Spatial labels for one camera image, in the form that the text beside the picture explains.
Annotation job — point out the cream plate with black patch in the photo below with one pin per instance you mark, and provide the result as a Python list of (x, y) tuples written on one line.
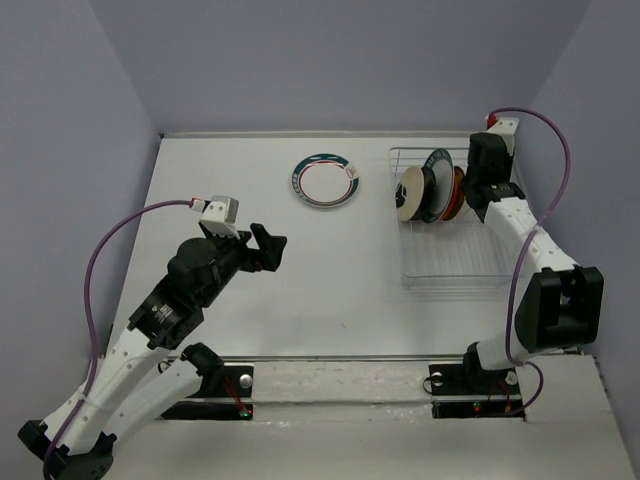
[(409, 193)]

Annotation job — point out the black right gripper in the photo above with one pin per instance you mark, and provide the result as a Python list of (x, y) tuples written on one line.
[(508, 159)]

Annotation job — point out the white wire dish rack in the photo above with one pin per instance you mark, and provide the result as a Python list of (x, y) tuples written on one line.
[(458, 254)]

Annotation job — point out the dark blue rimmed white plate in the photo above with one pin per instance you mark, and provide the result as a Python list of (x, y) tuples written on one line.
[(441, 163)]

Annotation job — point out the orange plate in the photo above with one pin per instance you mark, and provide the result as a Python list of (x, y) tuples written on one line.
[(450, 206)]

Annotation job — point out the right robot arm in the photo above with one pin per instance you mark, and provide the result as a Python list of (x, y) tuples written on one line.
[(554, 302)]

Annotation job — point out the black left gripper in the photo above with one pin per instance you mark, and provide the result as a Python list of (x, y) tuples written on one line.
[(270, 253)]

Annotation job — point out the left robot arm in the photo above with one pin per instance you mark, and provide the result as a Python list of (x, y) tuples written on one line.
[(78, 440)]

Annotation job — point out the green red rimmed white plate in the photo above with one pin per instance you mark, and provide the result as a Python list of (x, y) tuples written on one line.
[(325, 181)]

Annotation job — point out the yellow brown patterned plate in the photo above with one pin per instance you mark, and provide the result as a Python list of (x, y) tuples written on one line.
[(460, 194)]

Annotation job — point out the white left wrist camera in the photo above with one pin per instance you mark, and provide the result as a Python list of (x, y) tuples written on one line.
[(219, 216)]

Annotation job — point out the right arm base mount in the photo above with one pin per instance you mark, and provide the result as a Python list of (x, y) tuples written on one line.
[(456, 394)]

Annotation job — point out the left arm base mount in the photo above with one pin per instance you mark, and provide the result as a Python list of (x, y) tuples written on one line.
[(224, 389)]

